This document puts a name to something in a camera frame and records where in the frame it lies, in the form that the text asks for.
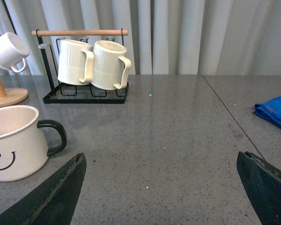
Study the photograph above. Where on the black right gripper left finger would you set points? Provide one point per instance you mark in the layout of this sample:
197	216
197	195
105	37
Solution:
53	202

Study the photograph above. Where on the black wire mug rack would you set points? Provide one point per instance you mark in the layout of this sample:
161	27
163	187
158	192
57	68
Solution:
63	93

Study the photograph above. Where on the white mug on tree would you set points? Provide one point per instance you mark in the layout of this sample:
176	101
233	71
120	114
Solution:
13	52

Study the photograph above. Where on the ribbed cream mug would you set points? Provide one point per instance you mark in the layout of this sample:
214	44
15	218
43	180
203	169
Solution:
75	62
111	67

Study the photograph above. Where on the wooden mug tree stand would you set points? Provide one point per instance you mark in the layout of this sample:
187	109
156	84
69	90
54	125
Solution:
11	96

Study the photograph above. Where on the right ribbed cream mug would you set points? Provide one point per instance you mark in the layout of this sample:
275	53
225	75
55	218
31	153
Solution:
111	67

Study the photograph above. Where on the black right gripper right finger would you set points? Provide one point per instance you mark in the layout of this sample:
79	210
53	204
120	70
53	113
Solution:
262	183

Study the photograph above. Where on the blue folded cloth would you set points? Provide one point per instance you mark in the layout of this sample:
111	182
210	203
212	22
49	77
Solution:
270	110

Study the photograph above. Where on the left ribbed cream mug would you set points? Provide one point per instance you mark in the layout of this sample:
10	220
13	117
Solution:
75	62

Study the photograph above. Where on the white pleated curtain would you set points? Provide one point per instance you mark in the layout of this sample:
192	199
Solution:
184	37

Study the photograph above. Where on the white smiley enamel cup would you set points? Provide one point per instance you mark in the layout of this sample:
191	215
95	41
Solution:
23	147

